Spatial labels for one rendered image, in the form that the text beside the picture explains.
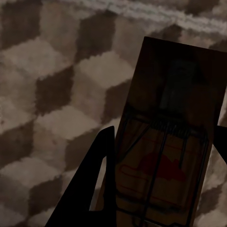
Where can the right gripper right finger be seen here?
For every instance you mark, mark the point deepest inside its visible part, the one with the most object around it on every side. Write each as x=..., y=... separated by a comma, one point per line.
x=220, y=141

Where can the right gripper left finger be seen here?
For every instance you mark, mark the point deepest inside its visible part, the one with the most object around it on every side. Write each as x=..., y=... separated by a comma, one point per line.
x=73, y=207

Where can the mousetrap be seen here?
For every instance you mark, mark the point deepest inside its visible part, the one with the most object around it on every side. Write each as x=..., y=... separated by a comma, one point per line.
x=165, y=135

